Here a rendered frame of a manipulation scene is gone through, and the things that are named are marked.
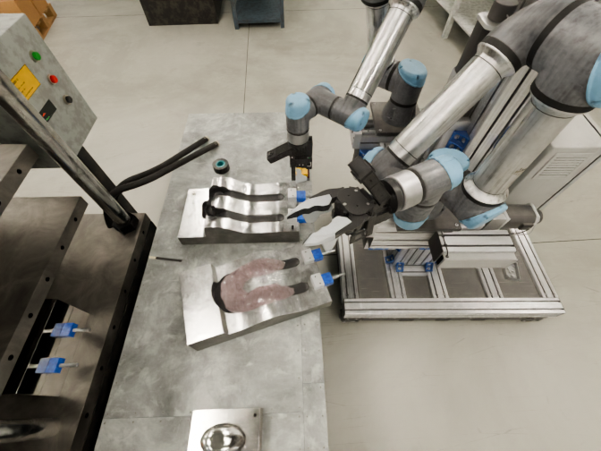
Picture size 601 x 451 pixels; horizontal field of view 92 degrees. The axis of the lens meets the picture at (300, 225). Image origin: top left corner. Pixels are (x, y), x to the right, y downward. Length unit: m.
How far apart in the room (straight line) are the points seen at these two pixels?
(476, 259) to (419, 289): 0.76
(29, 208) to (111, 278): 0.37
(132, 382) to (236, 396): 0.35
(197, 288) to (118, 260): 0.45
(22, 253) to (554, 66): 1.47
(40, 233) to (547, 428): 2.51
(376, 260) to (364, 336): 0.48
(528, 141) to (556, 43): 0.19
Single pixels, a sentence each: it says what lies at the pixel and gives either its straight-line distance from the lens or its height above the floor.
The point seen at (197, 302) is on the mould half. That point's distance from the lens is 1.09.
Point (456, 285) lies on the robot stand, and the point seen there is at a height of 0.21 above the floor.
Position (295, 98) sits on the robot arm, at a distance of 0.95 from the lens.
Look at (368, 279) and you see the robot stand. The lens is 1.86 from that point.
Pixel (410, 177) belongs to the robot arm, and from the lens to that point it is 0.60.
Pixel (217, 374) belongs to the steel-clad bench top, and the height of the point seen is 0.80.
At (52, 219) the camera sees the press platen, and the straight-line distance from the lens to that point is 1.34.
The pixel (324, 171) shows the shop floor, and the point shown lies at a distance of 2.60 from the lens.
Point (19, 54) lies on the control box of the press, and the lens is 1.38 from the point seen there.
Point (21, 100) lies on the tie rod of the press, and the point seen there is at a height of 1.41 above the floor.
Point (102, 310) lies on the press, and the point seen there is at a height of 0.79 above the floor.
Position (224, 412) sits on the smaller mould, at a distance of 1.04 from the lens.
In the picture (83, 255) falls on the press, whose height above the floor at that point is 0.78.
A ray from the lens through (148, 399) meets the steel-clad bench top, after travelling 1.19.
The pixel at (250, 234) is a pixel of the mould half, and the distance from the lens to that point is 1.20.
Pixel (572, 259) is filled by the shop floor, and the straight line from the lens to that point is 2.87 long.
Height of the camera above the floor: 1.89
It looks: 57 degrees down
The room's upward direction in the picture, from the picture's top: straight up
